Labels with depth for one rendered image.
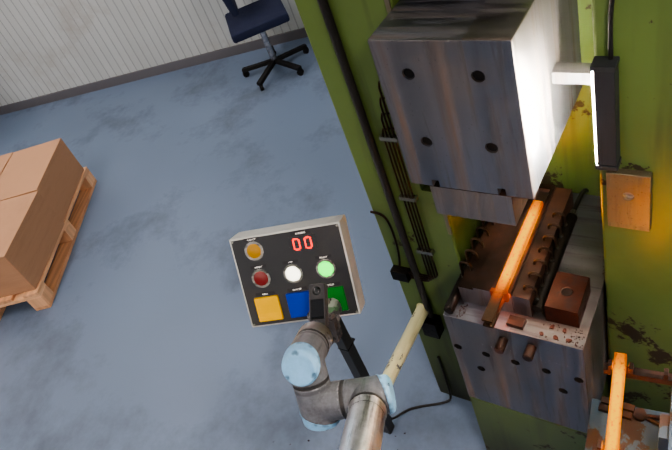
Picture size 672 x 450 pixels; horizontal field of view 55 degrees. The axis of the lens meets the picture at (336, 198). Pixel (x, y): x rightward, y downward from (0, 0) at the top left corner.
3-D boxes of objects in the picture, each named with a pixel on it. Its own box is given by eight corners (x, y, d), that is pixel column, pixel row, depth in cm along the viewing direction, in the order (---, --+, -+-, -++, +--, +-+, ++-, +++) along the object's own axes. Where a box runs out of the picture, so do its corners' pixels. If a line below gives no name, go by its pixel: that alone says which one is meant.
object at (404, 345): (376, 427, 196) (372, 419, 193) (362, 422, 199) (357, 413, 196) (432, 314, 220) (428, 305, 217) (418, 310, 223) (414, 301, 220)
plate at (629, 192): (649, 232, 146) (650, 177, 135) (607, 226, 150) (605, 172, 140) (651, 226, 147) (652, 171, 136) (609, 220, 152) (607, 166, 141)
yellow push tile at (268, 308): (283, 319, 188) (277, 295, 186) (259, 322, 190) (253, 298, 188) (284, 317, 189) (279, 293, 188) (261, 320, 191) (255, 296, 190)
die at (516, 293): (532, 317, 170) (528, 297, 165) (461, 300, 181) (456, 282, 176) (573, 207, 193) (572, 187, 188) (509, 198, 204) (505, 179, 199)
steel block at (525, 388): (590, 435, 187) (583, 350, 159) (468, 396, 208) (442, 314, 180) (631, 288, 218) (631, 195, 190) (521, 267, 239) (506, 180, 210)
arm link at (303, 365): (285, 392, 149) (274, 353, 147) (299, 366, 161) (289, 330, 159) (323, 387, 147) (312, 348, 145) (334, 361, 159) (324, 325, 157)
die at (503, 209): (516, 226, 148) (511, 197, 142) (437, 213, 158) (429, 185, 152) (565, 114, 171) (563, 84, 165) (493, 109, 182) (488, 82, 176)
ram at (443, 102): (574, 205, 134) (560, 40, 109) (410, 183, 155) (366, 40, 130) (619, 87, 157) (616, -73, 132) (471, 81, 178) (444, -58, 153)
